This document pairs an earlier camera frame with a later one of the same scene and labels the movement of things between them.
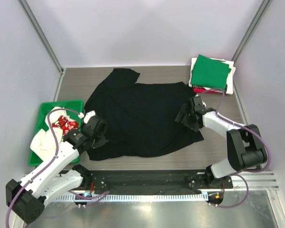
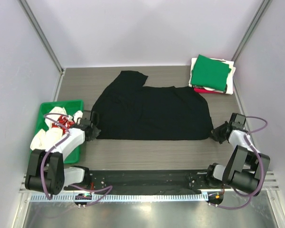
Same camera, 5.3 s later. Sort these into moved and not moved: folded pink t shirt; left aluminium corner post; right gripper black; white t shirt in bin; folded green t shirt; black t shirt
Moved: right gripper black; black t shirt
Not moved: folded green t shirt; left aluminium corner post; folded pink t shirt; white t shirt in bin
